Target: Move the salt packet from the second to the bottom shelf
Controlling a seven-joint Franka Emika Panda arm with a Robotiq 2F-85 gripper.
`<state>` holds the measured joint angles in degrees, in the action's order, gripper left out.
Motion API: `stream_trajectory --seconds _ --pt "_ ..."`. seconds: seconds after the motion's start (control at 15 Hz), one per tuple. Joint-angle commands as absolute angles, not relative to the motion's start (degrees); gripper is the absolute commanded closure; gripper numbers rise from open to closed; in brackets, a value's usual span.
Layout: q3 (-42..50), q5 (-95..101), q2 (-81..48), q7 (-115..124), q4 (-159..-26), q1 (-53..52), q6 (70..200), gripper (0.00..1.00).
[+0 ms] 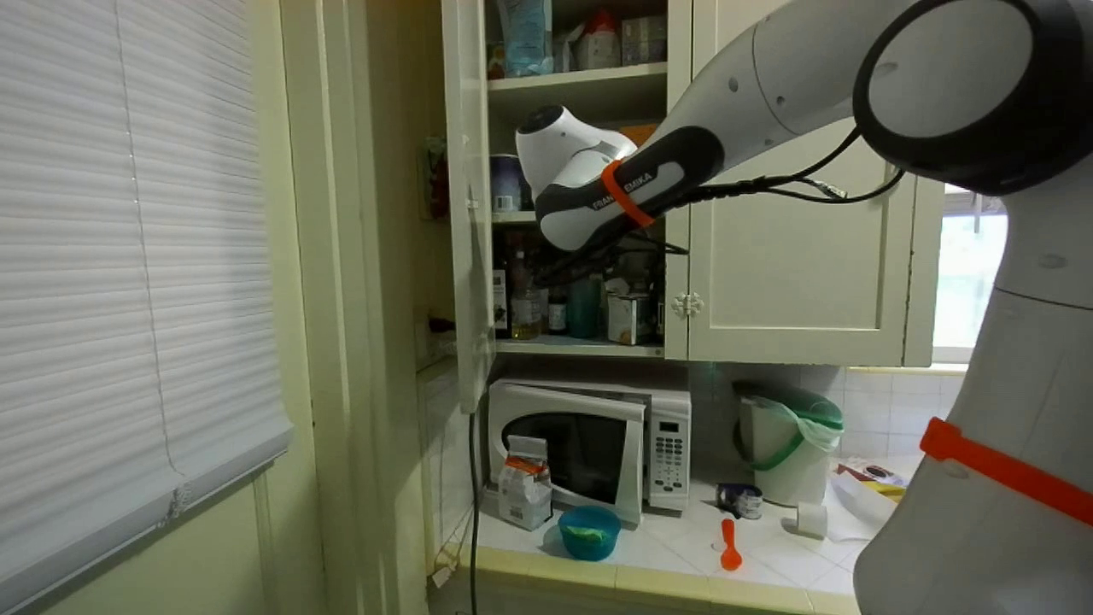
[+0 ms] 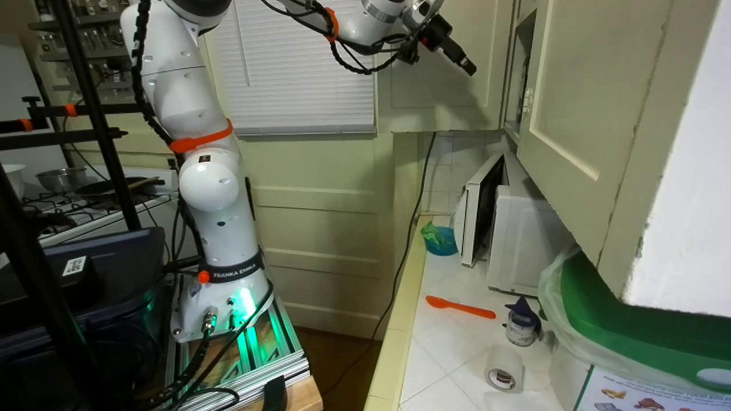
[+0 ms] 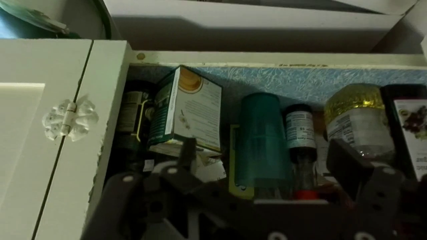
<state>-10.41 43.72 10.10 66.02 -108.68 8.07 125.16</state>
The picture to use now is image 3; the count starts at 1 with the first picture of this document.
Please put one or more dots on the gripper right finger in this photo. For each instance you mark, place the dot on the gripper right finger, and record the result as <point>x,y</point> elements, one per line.
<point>377,200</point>

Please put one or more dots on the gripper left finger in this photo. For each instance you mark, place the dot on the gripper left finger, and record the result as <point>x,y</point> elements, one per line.
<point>133,206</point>

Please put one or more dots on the white paper packet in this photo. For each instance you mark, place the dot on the white paper packet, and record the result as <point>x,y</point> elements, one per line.
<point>213,170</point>

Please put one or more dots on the black box with fruit picture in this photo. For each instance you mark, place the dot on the black box with fruit picture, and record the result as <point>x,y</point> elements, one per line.
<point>412,133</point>

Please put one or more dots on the clear jar with gold lid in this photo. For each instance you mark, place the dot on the clear jar with gold lid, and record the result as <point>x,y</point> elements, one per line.
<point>360,123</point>

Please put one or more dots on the dark glass bottle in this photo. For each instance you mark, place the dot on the dark glass bottle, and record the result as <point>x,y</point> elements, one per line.
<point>131,113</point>

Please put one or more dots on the small bottle with red cap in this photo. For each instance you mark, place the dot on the small bottle with red cap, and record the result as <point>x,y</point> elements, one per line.
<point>300,130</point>

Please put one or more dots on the yellow-green flat package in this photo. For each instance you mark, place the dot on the yellow-green flat package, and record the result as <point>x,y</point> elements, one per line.
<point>233,166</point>

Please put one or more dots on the white cabinet door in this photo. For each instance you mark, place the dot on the white cabinet door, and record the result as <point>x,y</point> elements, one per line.
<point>30,150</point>

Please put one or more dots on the green and white tea box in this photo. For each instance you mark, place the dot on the green and white tea box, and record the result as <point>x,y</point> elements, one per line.
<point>196,106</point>

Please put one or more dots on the teal cylindrical container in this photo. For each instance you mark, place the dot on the teal cylindrical container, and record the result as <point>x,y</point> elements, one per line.
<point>262,140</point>

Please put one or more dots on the round metal bowl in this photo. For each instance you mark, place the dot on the round metal bowl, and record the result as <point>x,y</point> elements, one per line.
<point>40,16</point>

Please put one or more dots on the white wall cabinet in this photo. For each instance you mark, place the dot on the white wall cabinet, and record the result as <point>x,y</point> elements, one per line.
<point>110,100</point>

